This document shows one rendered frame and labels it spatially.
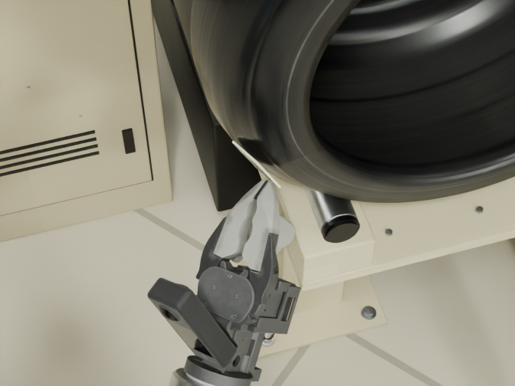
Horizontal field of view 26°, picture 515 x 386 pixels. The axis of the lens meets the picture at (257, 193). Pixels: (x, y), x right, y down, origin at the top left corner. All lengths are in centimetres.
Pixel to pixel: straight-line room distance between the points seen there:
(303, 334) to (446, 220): 84
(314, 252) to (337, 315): 94
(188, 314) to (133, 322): 117
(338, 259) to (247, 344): 20
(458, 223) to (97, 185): 103
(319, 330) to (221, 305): 108
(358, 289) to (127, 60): 67
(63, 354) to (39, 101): 51
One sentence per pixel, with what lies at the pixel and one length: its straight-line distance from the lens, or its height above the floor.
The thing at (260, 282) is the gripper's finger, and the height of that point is 100.
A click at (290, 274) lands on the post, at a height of 17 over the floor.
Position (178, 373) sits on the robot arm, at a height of 91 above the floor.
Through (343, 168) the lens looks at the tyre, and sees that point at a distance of 114.
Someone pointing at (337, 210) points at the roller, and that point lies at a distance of 126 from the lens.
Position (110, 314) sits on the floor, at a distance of 225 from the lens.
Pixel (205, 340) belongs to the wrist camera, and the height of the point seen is 99.
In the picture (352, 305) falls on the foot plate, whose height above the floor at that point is 1.
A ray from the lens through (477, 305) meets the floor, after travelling 229.
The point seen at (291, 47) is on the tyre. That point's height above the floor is 124.
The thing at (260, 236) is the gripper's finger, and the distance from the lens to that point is 112.
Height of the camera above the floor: 196
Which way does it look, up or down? 55 degrees down
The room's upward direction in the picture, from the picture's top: straight up
